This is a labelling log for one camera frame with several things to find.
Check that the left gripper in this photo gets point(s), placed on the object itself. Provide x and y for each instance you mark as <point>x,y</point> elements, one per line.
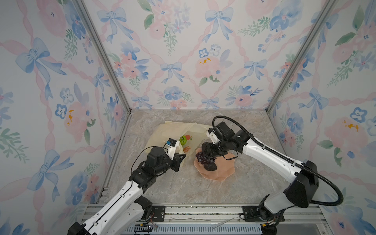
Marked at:
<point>176,161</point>

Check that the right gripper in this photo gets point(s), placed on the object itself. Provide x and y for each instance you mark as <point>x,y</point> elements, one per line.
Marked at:
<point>210,151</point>

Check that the purple grape bunch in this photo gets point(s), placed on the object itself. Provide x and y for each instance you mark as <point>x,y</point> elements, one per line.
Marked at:
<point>205,159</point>

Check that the green custard apple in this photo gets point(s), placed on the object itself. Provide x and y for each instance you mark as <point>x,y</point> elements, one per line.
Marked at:
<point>184,139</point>

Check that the yellow plastic bag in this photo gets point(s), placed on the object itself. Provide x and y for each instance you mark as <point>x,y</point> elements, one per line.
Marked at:
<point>175,130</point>

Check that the dark avocado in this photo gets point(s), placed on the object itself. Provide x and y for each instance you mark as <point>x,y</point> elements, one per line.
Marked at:
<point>210,166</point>

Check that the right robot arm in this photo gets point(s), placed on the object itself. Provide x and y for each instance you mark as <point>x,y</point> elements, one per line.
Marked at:
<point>303,183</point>

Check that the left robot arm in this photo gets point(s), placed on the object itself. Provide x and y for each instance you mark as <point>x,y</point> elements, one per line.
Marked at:
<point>129,205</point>

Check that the pink scalloped fruit plate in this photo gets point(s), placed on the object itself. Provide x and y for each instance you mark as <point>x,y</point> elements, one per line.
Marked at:
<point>225,168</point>

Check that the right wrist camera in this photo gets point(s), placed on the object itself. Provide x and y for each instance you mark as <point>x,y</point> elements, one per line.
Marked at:
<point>212,136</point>

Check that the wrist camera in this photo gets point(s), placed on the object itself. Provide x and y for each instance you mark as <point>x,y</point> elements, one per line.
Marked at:
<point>212,136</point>
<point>171,146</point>

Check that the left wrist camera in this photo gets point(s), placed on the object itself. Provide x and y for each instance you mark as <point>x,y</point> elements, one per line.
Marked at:
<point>171,146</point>

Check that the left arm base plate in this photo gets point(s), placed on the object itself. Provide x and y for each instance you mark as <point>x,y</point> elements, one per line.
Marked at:
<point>157,214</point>

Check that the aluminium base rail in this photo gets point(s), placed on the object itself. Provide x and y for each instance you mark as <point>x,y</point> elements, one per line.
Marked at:
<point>223,219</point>

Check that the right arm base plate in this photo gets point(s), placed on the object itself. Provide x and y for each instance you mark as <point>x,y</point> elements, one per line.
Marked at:
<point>255,214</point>

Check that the right aluminium corner post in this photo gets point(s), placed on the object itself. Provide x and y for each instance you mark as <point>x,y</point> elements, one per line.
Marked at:
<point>322,17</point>

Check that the aluminium corner post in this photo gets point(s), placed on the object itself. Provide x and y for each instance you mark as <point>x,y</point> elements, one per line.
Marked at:
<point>93,33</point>
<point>322,17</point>

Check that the left aluminium corner post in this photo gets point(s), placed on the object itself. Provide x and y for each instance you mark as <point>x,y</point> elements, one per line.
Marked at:
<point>93,33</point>

